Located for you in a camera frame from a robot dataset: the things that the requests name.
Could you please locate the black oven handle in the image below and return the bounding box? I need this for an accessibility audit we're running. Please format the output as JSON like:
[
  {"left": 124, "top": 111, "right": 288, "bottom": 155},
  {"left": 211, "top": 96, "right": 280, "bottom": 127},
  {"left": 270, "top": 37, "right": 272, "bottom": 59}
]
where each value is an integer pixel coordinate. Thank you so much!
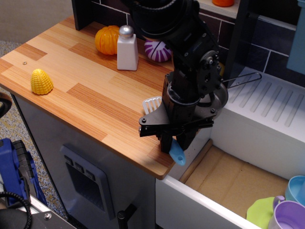
[{"left": 117, "top": 204, "right": 137, "bottom": 229}]

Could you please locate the blue toy cup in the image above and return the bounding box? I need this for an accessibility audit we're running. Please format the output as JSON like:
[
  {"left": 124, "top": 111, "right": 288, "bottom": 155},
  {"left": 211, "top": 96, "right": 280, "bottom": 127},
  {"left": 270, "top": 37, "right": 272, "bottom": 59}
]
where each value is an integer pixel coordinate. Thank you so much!
[{"left": 285, "top": 176, "right": 305, "bottom": 206}]

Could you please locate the grey toy oven door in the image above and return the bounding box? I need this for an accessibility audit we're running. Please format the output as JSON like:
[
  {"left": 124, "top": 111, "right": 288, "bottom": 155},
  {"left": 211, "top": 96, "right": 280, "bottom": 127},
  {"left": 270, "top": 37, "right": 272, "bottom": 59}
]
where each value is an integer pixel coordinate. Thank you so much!
[{"left": 60, "top": 145, "right": 114, "bottom": 220}]

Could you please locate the orange toy pumpkin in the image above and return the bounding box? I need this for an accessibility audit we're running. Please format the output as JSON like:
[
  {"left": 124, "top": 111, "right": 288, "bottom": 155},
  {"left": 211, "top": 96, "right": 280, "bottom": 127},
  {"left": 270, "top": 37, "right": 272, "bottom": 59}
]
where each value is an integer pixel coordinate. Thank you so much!
[{"left": 95, "top": 25, "right": 119, "bottom": 55}]

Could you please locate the purple toy cup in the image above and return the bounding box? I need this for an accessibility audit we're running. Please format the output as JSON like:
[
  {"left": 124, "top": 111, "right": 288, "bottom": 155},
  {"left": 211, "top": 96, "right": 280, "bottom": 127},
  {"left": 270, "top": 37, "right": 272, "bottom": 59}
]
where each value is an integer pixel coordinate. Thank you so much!
[{"left": 268, "top": 196, "right": 305, "bottom": 229}]

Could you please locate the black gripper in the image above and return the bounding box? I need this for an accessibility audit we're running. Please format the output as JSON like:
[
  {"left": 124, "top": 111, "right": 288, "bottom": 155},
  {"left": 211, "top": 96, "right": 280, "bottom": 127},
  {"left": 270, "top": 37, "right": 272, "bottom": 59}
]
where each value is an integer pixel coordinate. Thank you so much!
[{"left": 139, "top": 95, "right": 217, "bottom": 153}]

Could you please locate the blue clamp tool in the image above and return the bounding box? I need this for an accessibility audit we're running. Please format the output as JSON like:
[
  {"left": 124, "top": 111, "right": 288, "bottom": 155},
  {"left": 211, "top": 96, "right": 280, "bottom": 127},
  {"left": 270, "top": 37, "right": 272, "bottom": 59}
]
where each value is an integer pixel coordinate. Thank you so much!
[{"left": 0, "top": 138, "right": 47, "bottom": 205}]

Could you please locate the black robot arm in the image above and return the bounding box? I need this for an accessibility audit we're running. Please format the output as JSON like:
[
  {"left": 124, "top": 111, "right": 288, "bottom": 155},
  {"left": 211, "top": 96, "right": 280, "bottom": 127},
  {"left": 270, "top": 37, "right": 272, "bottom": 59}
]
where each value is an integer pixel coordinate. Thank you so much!
[{"left": 124, "top": 0, "right": 228, "bottom": 153}]

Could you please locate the purple striped toy ball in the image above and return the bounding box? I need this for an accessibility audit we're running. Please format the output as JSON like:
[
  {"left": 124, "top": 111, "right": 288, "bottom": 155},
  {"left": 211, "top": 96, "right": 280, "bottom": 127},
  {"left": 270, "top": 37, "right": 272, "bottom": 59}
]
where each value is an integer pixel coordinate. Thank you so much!
[{"left": 144, "top": 40, "right": 172, "bottom": 62}]

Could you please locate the orange object on shelf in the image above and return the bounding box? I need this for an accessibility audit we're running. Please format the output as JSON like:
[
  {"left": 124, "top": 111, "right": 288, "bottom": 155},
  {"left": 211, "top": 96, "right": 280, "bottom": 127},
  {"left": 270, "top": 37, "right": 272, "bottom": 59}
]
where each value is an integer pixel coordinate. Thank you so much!
[{"left": 212, "top": 0, "right": 234, "bottom": 7}]

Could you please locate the light blue cabinet panel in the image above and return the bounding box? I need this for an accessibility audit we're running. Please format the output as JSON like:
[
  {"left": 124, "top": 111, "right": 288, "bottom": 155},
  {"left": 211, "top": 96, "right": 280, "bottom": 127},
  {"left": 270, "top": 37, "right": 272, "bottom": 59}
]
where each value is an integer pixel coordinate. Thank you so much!
[{"left": 287, "top": 0, "right": 305, "bottom": 74}]

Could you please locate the yellow toy lemon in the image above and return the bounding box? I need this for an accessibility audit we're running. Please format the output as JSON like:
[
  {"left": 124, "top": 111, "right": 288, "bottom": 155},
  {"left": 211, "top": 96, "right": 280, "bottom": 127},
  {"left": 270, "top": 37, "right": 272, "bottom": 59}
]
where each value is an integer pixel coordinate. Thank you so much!
[{"left": 219, "top": 62, "right": 225, "bottom": 77}]

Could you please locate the silver metal pan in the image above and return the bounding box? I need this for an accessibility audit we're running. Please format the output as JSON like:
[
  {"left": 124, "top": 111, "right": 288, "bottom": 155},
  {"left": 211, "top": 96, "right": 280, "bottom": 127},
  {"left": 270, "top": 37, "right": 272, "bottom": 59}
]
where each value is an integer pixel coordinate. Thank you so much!
[{"left": 209, "top": 72, "right": 263, "bottom": 117}]

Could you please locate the black braided cable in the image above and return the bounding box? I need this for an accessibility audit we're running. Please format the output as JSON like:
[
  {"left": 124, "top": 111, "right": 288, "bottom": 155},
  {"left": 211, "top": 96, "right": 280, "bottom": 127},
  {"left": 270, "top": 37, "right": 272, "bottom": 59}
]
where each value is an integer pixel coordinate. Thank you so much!
[{"left": 0, "top": 190, "right": 32, "bottom": 229}]

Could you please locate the yellow toy corn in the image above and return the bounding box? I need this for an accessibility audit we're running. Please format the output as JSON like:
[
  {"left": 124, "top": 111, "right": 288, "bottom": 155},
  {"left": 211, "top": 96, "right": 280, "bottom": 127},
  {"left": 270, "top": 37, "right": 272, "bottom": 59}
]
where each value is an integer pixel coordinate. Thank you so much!
[{"left": 30, "top": 69, "right": 53, "bottom": 95}]

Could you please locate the green toy plate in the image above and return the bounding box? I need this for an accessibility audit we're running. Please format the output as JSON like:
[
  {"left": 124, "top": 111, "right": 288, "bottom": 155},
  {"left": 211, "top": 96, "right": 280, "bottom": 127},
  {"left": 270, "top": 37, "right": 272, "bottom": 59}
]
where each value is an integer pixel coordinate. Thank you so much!
[{"left": 246, "top": 197, "right": 274, "bottom": 229}]

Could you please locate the black rounded object left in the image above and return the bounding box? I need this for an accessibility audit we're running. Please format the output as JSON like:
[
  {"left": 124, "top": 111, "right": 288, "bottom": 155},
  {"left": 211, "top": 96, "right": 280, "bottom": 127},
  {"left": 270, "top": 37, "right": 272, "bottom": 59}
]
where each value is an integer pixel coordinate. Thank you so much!
[{"left": 0, "top": 92, "right": 12, "bottom": 118}]

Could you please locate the white salt shaker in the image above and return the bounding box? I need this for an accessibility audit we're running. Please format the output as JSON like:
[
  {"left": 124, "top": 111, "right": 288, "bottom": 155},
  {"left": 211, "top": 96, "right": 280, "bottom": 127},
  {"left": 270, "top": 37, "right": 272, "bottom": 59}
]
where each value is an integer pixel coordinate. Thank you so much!
[{"left": 117, "top": 25, "right": 139, "bottom": 71}]

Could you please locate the white dish drainer sink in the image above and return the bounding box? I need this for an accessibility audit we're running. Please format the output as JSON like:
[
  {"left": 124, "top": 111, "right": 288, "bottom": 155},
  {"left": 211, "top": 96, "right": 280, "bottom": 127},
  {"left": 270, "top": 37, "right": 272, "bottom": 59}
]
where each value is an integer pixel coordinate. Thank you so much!
[{"left": 211, "top": 68, "right": 305, "bottom": 179}]

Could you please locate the white spatula blue handle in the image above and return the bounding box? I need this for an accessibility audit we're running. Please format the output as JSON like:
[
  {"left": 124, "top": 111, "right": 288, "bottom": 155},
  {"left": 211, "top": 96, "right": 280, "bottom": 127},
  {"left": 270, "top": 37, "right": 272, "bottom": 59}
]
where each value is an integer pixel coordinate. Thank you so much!
[{"left": 142, "top": 96, "right": 186, "bottom": 166}]

